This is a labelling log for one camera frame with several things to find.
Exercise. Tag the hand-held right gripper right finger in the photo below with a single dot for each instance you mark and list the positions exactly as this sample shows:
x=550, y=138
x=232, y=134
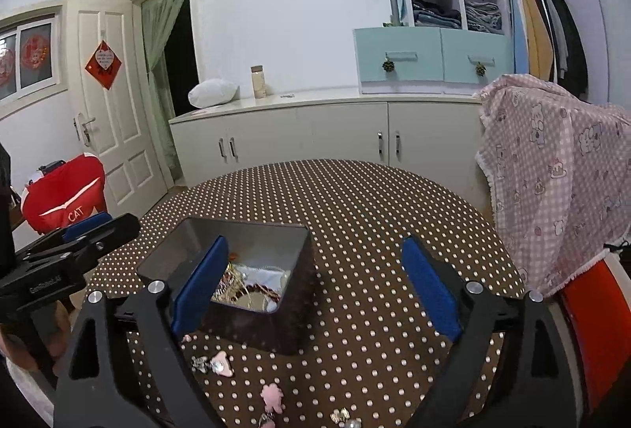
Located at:
x=431, y=290

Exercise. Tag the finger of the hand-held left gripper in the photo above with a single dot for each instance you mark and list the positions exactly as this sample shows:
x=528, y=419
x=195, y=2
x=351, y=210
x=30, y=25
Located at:
x=108, y=235
x=86, y=223

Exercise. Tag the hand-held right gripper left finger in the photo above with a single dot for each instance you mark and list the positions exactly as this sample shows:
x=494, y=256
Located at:
x=197, y=290

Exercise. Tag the thin gold bangles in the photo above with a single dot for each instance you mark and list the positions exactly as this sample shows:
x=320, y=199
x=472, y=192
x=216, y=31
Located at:
x=229, y=282

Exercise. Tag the rectangular metal tin box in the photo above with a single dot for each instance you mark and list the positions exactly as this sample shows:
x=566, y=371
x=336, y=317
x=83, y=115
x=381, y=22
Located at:
x=256, y=329

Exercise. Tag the red and white jacket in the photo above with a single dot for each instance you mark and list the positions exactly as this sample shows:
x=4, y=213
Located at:
x=64, y=191

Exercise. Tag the silver clasp keyring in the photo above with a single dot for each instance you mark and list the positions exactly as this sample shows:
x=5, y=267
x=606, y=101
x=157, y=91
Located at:
x=199, y=363

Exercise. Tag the pink heart charm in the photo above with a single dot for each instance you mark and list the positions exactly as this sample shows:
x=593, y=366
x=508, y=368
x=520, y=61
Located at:
x=224, y=364

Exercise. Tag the white panel door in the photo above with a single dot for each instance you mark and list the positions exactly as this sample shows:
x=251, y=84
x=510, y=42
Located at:
x=123, y=137

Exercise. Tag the red diamond door ornament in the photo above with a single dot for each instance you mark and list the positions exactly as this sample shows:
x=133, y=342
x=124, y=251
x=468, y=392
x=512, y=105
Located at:
x=103, y=64

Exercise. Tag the pink checked cartoon blanket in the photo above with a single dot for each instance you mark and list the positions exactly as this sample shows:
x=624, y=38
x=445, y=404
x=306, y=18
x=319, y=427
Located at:
x=552, y=171

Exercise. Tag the orange chair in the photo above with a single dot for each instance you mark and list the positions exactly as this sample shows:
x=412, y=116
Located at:
x=596, y=334

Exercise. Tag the white framed window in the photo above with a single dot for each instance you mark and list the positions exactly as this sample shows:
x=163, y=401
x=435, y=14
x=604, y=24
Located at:
x=29, y=58

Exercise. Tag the white plastic bag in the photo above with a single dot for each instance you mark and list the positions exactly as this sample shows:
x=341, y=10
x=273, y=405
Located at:
x=213, y=93

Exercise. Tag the green sheer curtain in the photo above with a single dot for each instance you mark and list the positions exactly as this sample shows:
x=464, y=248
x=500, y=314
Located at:
x=160, y=63

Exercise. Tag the red paper window decoration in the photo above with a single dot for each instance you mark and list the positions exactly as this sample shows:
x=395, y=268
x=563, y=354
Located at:
x=35, y=51

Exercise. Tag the white sideboard cabinet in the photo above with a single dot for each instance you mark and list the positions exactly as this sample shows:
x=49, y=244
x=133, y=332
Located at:
x=320, y=132

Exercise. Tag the small beige box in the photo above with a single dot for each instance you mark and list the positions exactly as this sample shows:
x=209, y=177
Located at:
x=259, y=85

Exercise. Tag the pine cone drawer knob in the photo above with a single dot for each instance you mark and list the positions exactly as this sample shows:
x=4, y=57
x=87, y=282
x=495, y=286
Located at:
x=480, y=69
x=389, y=64

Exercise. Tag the light blue drawer unit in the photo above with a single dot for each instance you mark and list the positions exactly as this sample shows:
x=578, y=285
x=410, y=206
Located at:
x=419, y=63

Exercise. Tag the folded blue jeans stack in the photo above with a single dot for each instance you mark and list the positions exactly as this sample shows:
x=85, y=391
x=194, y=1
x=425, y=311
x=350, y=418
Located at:
x=436, y=16

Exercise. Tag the folded grey jeans stack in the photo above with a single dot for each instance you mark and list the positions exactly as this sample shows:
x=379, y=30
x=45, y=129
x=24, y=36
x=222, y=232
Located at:
x=483, y=16

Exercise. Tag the row of hanging clothes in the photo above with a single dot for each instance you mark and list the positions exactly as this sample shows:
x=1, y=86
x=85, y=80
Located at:
x=542, y=28

